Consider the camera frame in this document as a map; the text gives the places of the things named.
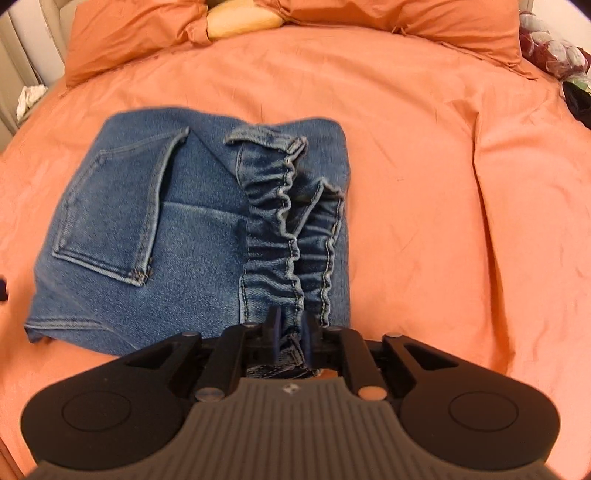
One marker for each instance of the orange pillow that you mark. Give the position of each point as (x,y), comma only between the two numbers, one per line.
(109,34)
(488,30)

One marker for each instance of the yellow plush cushion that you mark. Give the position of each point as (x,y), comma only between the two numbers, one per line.
(230,18)

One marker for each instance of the orange pillow right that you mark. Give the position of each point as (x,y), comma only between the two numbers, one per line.
(488,30)

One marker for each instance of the orange bed duvet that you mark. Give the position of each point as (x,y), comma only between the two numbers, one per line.
(468,211)

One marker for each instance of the blue denim pants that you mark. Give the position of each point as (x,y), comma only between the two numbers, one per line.
(180,221)

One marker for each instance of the dark red floral bag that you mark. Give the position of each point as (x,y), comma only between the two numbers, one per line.
(548,50)

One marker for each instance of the white crumpled cloth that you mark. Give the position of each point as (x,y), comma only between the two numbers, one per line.
(28,98)

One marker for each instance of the orange pillow left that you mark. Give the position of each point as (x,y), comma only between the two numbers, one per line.
(109,34)

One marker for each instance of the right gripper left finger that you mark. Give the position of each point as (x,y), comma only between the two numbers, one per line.
(127,409)

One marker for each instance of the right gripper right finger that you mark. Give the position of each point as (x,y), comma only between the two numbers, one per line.
(458,411)

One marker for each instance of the black garment on bed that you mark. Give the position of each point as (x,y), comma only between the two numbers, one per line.
(578,103)

